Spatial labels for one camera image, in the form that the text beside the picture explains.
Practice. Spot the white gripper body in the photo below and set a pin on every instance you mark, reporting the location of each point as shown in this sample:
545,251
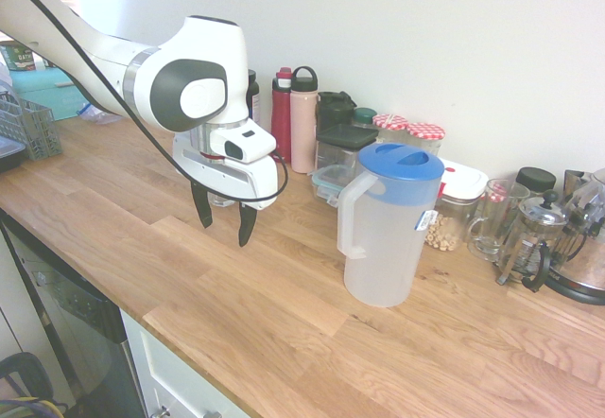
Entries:
222,177

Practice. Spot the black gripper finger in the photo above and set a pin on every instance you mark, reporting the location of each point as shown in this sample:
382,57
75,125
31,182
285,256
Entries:
203,203
247,224

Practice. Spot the translucent pitcher with blue lid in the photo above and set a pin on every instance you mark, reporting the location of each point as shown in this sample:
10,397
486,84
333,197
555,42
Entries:
383,248

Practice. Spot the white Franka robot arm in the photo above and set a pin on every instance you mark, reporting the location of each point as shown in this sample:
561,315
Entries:
156,54

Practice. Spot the red water bottle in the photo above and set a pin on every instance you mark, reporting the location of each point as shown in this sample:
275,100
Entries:
281,120

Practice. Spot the pink water bottle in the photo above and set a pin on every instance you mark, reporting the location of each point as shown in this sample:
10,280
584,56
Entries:
302,125

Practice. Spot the clear drinking glass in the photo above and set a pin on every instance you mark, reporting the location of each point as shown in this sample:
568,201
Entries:
219,199

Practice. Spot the glass container with teal lid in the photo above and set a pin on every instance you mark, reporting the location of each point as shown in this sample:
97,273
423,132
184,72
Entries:
331,177

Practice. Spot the square container with black lid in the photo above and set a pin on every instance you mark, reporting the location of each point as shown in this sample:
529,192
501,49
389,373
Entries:
340,136

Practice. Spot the black shaker bottle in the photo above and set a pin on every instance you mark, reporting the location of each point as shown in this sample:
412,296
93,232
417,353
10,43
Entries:
333,113

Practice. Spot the clear zip bag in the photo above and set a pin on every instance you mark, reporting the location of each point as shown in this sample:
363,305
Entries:
97,115

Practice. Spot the jar with green lid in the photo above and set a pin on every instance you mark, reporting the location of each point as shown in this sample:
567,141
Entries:
365,116

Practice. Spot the black dishwasher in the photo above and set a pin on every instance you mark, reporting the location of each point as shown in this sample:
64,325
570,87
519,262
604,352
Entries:
71,304

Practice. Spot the white cabinet drawer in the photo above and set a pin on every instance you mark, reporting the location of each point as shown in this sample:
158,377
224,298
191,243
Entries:
165,370

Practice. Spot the jar with red checkered lid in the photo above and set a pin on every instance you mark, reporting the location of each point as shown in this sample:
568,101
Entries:
390,124
496,196
425,133

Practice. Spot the grey cutlery basket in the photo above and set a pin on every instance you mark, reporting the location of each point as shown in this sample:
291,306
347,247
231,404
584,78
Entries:
38,129

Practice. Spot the teal box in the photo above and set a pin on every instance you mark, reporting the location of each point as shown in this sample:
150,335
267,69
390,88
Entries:
47,92

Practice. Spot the dark dish tray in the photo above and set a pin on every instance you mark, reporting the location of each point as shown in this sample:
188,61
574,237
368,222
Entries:
7,158

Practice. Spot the cereal container with white lid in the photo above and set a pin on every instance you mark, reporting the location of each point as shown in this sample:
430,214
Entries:
465,184

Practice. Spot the green oats tub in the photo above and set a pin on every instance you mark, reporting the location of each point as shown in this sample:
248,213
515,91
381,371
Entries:
19,58

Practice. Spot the clear glass mug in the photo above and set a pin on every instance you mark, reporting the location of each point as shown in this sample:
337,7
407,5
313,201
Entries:
491,238

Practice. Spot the jar with black lid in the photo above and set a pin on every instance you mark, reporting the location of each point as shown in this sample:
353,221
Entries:
535,179

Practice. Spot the glass French press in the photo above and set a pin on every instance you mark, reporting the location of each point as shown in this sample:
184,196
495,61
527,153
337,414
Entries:
539,214

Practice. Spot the chrome electric kettle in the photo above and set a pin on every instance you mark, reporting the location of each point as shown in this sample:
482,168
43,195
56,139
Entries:
581,271

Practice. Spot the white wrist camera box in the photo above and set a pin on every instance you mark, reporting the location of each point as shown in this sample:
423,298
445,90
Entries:
246,146

